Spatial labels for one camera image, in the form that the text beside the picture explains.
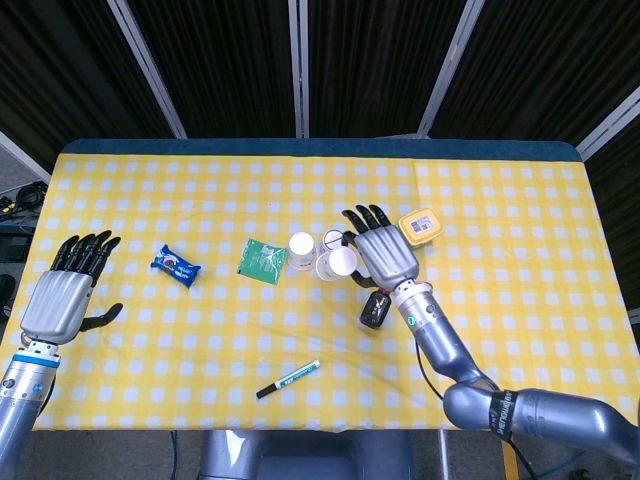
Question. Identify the blue table cover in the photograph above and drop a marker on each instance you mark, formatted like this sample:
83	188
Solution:
320	146

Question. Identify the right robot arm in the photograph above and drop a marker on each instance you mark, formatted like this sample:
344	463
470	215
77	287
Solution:
450	355

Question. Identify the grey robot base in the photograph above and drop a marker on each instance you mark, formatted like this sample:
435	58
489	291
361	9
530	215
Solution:
305	457

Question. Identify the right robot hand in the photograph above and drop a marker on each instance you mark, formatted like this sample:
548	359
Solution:
385	255

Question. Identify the blue cookie packet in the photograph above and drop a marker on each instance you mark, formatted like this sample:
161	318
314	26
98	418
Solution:
175	262

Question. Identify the dark sauce bottle red cap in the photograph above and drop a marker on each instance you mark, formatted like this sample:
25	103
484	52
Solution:
374	310

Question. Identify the green white marker pen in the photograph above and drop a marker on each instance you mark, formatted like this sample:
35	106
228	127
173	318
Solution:
290	378

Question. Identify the white paper cup blue print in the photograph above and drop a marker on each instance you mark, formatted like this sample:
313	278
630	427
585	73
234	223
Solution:
301	250

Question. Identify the green tub yellow lid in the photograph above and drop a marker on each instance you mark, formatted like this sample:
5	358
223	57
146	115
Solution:
422	225

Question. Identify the upside-down floral paper cup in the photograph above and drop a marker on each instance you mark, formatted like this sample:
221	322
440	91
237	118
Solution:
331	240

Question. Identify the yellow white checkered tablecloth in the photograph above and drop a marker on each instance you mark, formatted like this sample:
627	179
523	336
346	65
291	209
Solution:
200	200

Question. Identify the white paper cup green flower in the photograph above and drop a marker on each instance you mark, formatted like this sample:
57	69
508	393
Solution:
337	264

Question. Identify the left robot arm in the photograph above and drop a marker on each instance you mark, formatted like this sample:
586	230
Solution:
22	400

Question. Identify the green foil sachet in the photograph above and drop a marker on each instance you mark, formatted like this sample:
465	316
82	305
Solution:
261	261

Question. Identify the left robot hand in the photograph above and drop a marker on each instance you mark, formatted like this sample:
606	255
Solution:
57	305

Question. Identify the white partition post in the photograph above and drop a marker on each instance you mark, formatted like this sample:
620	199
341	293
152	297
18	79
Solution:
299	70
147	70
22	155
450	70
607	122

